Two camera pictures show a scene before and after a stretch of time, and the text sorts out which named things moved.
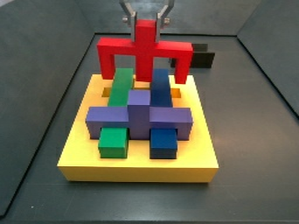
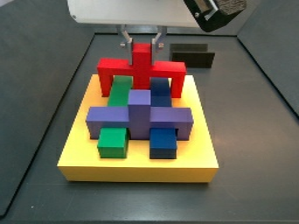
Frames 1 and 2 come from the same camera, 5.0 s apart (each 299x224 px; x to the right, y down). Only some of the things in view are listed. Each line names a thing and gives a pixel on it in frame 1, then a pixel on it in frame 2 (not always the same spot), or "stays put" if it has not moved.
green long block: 114,138 stays put
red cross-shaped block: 144,47 to 143,70
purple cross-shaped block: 139,116 stays put
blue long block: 163,137 stays put
